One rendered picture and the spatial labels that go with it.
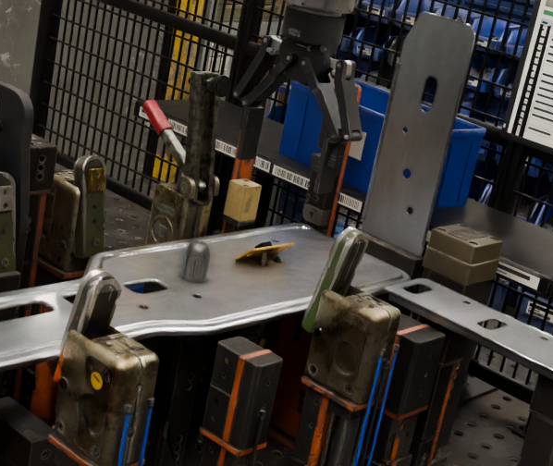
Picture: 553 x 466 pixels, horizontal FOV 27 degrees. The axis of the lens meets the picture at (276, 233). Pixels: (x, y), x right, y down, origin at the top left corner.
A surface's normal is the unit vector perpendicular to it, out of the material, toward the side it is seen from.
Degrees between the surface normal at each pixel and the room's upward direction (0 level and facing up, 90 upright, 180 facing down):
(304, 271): 0
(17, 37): 90
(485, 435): 0
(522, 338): 0
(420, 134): 90
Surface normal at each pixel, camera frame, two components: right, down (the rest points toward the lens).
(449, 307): 0.19, -0.93
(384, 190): -0.67, 0.11
